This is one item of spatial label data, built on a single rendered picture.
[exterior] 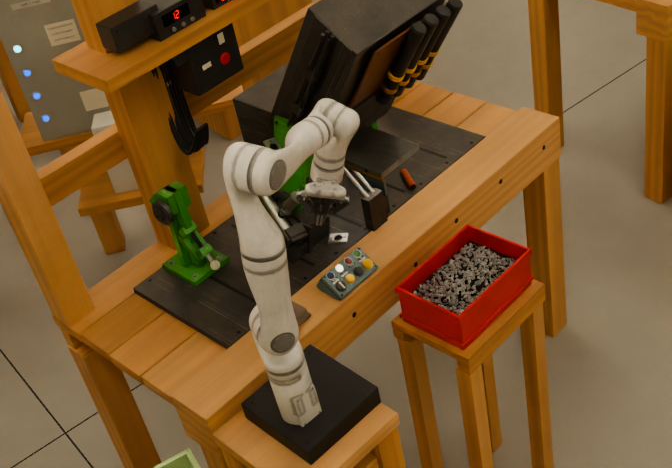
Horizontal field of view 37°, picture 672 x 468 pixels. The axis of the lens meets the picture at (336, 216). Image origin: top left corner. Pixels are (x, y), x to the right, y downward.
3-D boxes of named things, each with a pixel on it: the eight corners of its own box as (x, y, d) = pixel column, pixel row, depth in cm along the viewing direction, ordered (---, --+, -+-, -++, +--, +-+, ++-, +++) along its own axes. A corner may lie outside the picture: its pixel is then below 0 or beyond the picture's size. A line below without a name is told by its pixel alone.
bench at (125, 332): (568, 324, 365) (559, 122, 313) (283, 625, 288) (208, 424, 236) (422, 260, 408) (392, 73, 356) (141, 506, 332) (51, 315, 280)
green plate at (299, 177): (324, 190, 275) (324, 118, 266) (302, 198, 270) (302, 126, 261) (295, 178, 283) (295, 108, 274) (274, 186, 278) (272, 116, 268)
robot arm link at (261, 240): (212, 155, 184) (231, 260, 200) (255, 166, 180) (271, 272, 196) (238, 130, 191) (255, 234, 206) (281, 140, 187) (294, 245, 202)
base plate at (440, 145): (486, 141, 311) (485, 135, 310) (230, 352, 255) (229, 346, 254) (386, 108, 337) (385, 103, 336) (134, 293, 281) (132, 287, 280)
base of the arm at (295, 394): (327, 406, 231) (313, 358, 221) (297, 431, 227) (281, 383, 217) (301, 387, 237) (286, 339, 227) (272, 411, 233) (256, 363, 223)
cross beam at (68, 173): (362, 7, 333) (358, -18, 327) (43, 212, 266) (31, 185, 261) (352, 4, 336) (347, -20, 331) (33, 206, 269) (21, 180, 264)
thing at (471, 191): (562, 155, 320) (560, 116, 311) (221, 461, 244) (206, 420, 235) (525, 144, 329) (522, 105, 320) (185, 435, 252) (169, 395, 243)
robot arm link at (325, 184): (304, 196, 219) (307, 176, 215) (307, 161, 227) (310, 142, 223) (345, 201, 220) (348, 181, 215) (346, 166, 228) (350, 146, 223)
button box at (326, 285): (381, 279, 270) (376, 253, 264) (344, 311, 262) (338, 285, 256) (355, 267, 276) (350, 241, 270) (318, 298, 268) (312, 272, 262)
